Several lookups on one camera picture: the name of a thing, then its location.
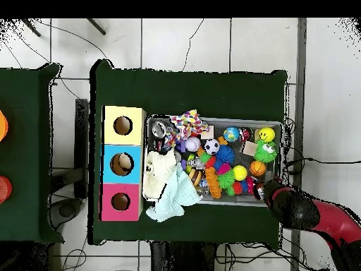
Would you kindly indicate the orange plastic tray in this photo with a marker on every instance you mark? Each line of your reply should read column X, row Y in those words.
column 213, row 183

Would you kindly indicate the light blue waffle cloth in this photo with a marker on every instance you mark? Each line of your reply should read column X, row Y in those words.
column 175, row 200

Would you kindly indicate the cream waffle cloth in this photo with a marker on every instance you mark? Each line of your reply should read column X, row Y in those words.
column 158, row 172

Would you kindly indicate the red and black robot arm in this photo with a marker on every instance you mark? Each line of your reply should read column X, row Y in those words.
column 310, row 214

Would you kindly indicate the clear mesh bin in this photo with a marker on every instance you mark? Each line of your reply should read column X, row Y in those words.
column 220, row 201

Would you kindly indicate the wooden box with three holes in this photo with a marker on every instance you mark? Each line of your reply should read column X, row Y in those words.
column 124, row 138

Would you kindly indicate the orange basketball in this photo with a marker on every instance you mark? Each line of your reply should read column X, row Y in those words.
column 257, row 168

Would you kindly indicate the plain yellow ball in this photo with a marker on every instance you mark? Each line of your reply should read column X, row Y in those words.
column 240, row 172

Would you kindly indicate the green googly-eyed puffer ball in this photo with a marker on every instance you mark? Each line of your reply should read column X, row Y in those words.
column 265, row 152

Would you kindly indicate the large blue spiky ball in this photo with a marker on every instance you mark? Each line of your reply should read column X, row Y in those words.
column 224, row 153

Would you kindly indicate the blue globe ball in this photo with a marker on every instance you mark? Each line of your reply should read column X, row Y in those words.
column 231, row 134

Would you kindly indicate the black and white soccer ball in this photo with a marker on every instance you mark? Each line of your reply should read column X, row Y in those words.
column 211, row 146

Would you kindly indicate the white baseball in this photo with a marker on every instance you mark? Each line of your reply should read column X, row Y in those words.
column 193, row 144

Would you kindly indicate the colourful spotted cloth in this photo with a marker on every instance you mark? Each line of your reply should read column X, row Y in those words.
column 187, row 122

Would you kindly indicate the dark green table cloth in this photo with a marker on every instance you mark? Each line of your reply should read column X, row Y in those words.
column 183, row 93

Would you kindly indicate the grey floor base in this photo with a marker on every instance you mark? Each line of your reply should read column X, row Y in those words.
column 66, row 210

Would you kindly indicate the black tripod leg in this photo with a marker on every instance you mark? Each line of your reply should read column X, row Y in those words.
column 31, row 27
column 96, row 26

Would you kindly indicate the dark green side cloth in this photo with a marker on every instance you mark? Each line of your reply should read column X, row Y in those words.
column 22, row 98

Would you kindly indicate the orange cup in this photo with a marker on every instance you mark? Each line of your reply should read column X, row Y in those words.
column 2, row 125

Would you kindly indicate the black furniture frame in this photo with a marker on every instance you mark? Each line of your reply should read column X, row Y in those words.
column 81, row 127

